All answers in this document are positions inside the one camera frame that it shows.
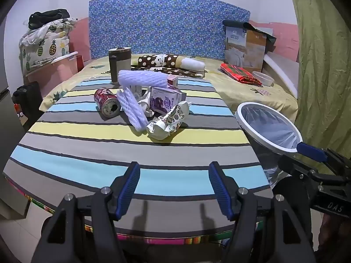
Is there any white foam net sleeve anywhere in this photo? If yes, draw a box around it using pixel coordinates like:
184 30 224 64
117 70 168 89
116 87 149 132

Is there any pink box with white lid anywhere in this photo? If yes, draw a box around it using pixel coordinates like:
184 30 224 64
25 52 84 96

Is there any white trash bin with bag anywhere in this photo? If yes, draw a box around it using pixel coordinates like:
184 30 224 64
235 102 303 188

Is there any clear plastic container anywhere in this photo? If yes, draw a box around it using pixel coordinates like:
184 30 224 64
252 71 275 87

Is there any red plaid cloth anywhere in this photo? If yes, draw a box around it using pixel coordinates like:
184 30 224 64
220 63 263 85

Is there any dark green cloth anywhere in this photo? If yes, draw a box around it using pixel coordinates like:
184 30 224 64
247 21 277 53

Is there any crumpled white paper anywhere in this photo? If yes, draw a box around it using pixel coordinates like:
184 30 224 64
137 92 155 118

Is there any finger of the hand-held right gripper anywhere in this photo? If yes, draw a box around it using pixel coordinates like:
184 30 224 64
297 142 351 176
278 155 347 191

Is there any brown polka dot bolster pillow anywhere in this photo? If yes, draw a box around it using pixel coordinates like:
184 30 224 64
137 54 206 72

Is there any striped tablecloth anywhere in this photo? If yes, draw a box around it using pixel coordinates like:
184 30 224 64
3 77 270 245

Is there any red plastic toy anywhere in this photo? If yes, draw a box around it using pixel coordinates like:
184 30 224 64
13 103 26 126

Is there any blue floral headboard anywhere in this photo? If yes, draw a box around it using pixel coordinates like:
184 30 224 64
88 0 251 60

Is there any bed with yellow sheet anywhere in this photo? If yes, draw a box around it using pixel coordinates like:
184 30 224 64
40 54 299 124

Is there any green curtain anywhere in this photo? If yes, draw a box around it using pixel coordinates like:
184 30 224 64
287 0 351 156

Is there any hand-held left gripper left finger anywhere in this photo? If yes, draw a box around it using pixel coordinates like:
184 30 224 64
33 161 141 263

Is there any patterned white paper wrapper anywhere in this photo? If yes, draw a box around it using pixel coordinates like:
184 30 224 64
146 101 192 141

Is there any black suitcase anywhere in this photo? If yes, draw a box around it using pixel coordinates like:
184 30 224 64
11 83 43 128

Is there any red drink can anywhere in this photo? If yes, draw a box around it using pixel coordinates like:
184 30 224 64
94 88 121 117

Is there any beige and brown mug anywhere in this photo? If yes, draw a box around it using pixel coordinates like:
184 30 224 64
108 47 132 84

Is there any black bag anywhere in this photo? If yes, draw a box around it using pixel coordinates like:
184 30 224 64
28 9 70 29

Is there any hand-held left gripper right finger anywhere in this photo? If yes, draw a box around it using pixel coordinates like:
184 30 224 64
208 161 316 263

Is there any brown polka dot folded blanket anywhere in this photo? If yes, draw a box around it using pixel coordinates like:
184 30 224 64
130 64 205 78

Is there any pineapple print bedding pile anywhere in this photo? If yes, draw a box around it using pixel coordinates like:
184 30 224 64
19 18 78 73

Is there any white foam board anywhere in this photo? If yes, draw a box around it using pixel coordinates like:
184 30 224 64
263 53 299 99

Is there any cardboard quilt box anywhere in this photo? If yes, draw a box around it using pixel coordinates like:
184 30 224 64
223 19 268 73

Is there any purple milk carton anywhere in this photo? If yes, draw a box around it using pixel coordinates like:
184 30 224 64
148 86 187 114

